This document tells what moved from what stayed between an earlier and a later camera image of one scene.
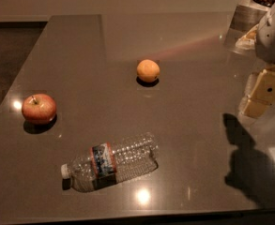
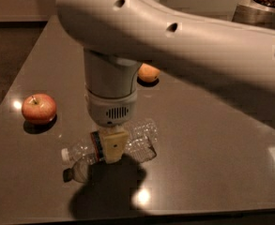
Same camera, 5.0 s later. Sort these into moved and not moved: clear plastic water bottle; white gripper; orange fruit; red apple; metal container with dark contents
Moved: clear plastic water bottle; white gripper
Not moved: orange fruit; red apple; metal container with dark contents
